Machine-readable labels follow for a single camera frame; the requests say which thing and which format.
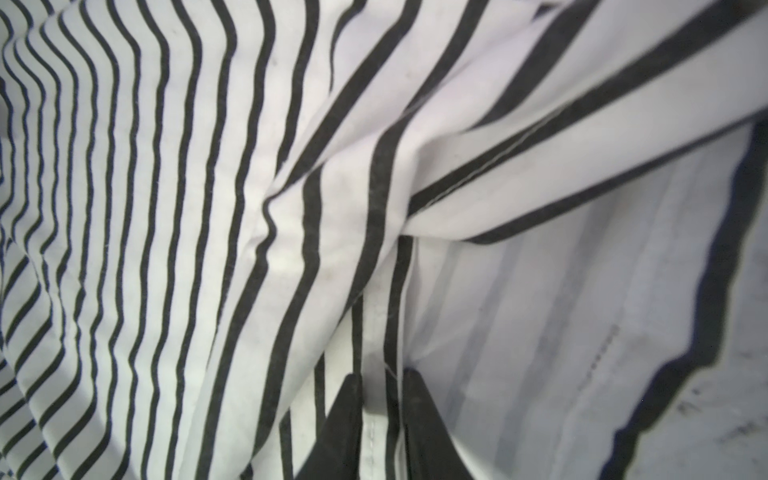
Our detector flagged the black white striped tank top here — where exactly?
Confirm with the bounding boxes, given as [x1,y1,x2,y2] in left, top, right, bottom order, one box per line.
[1,1,767,479]

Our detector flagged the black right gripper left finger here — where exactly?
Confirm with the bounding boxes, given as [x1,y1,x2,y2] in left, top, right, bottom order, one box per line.
[296,374,363,480]

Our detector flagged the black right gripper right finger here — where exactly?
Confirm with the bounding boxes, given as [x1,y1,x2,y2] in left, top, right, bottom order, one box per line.
[402,368,472,480]

